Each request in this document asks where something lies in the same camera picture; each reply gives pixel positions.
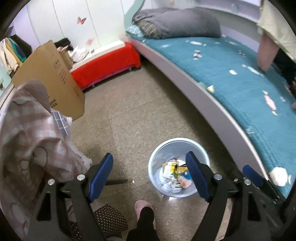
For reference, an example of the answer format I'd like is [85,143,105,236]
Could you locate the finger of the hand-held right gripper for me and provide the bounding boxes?
[243,165,264,188]

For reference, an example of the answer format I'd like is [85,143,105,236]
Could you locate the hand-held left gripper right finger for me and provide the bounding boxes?
[186,151,272,241]

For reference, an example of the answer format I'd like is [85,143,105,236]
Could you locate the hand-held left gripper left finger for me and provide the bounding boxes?
[26,152,114,241]

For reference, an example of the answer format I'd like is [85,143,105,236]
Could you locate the orange snack packet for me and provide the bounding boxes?
[179,174,193,189]

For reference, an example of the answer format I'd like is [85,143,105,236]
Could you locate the blue and yellow packet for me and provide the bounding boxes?
[170,162,189,179]

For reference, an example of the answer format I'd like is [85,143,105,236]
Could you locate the white wrapper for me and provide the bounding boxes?
[161,162,174,180]

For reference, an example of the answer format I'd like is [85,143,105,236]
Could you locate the light blue waste bin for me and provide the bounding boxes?
[148,138,211,198]

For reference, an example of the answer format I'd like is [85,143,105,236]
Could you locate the black polka dot cushion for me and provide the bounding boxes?
[69,204,129,239]

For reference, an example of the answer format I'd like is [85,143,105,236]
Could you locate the pink slipper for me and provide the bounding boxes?
[135,200,153,220]

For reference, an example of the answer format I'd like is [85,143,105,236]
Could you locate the grey checked bed sheet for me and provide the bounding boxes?
[50,108,73,137]

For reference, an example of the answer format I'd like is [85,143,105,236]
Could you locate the pink checked cloth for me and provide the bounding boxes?
[0,80,93,241]

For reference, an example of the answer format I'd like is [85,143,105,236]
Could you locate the brown cardboard box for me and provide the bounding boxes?
[11,40,85,121]

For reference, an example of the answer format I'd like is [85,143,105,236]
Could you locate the red covered bench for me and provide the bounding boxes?
[69,40,141,91]

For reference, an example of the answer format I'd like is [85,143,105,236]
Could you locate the brown paper bag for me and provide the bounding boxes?
[57,46,73,70]

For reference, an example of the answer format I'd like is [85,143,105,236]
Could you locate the white bundle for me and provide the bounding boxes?
[68,46,89,63]

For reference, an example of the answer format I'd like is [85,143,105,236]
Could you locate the mint drawer cabinet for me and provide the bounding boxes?
[0,66,13,98]

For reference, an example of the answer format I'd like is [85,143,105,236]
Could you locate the black bag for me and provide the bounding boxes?
[54,38,73,50]

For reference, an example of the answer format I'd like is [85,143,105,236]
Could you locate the light blue checked pillow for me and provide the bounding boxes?
[126,25,145,37]

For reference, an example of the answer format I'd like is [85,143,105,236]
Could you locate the stack of folded clothes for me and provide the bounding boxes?
[0,35,32,75]

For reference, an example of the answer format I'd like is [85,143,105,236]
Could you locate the grey duvet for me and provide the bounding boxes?
[132,7,222,39]

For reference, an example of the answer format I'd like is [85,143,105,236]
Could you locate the lilac bedside shelf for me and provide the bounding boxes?
[199,0,262,24]

